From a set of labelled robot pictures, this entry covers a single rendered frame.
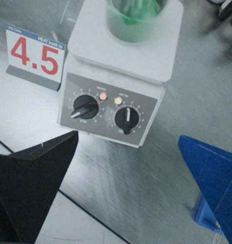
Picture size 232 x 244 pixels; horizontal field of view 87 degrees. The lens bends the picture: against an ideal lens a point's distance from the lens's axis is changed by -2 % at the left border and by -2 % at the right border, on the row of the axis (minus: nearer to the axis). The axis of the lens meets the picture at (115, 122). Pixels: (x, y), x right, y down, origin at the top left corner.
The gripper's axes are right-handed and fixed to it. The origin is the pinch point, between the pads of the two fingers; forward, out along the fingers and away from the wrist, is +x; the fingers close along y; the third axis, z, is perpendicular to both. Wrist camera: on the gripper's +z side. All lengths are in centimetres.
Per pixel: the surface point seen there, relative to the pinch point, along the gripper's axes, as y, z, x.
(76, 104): 6.3, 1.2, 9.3
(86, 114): 5.0, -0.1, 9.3
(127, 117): -0.1, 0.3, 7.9
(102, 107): 3.0, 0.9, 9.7
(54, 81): 11.6, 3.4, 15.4
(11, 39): 17.3, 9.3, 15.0
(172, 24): -5.2, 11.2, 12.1
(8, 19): 21.1, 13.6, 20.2
